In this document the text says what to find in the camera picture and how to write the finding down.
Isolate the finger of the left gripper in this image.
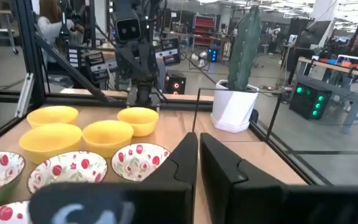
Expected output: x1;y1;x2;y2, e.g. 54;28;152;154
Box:
118;45;139;81
137;42;157;80

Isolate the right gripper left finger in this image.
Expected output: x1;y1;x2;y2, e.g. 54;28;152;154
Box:
29;132;199;224

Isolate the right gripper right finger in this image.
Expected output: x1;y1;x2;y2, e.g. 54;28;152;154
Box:
200;133;358;224

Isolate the yellow plastic bowl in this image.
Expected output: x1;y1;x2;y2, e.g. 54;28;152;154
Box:
18;123;83;165
117;106;160;138
81;119;135;159
26;105;80;129

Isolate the black computer with red lights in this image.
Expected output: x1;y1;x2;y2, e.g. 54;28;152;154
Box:
165;70;187;96

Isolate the small floor fan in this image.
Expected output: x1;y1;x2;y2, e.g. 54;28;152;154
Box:
190;49;209;69

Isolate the blue-lit device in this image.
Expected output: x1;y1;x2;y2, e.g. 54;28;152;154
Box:
206;46;219;64

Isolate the red shelving cart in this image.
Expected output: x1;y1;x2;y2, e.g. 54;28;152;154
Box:
192;14;217;47

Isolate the white faceted plant pot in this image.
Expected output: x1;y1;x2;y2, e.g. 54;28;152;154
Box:
210;79;260;134

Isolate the silver aluminium strip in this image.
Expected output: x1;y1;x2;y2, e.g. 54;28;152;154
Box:
15;73;34;118

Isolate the green cactus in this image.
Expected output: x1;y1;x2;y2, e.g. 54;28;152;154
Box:
227;6;263;92

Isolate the black computer with green lights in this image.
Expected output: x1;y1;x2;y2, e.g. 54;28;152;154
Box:
289;81;333;121

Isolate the wooden desk with grey legs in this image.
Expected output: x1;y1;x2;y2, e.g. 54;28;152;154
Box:
296;55;358;134

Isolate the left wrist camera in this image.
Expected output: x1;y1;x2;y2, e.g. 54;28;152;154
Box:
115;16;143;44

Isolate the black aluminium rig frame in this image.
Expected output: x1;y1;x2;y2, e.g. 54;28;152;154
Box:
0;0;334;187

